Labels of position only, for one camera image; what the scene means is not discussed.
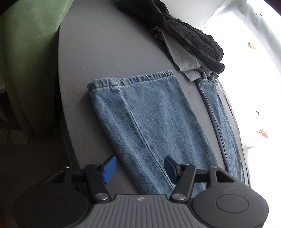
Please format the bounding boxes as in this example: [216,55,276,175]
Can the blue denim jeans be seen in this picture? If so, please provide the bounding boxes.
[87,70,246,195]

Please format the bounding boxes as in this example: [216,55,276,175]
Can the grey garment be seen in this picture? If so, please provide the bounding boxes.
[152,27,218,82]

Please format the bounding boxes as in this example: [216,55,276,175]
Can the black garment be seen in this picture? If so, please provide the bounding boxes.
[153,1,225,74]

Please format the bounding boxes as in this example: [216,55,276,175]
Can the white printed carrot cloth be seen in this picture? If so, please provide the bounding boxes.
[202,1,280,194]

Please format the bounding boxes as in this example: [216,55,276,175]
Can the green fabric chair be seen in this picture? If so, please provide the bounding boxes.
[1,1,72,135]

